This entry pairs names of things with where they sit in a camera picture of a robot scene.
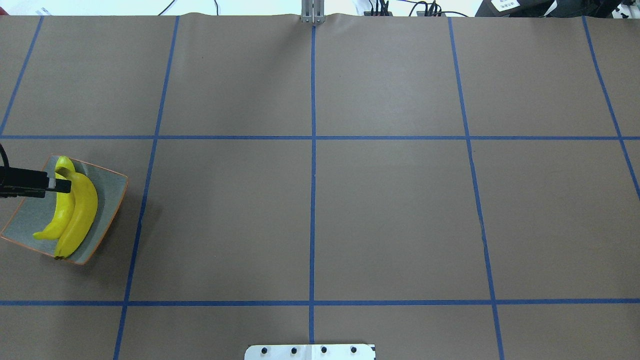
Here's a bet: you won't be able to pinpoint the aluminium frame post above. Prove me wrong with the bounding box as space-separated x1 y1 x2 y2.
300 0 326 26

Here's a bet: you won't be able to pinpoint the black device with white label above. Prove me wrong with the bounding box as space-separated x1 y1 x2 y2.
474 0 639 19

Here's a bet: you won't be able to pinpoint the brown paper table cover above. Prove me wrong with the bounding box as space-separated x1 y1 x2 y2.
1 13 639 360

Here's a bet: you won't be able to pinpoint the black cables at table edge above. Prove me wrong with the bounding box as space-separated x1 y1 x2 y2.
362 0 471 18

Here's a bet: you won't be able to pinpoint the yellow banana greenish tip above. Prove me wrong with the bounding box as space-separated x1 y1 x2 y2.
32 155 75 240

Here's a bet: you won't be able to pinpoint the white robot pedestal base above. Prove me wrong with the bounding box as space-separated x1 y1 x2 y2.
244 343 377 360

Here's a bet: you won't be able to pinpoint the grey square plate orange rim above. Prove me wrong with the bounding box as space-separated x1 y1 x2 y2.
1 158 128 265

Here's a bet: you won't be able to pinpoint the yellow banana dark stem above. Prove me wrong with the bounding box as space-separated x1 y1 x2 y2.
54 166 98 260

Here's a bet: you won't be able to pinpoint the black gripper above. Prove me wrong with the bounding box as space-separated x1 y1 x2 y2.
0 166 73 199

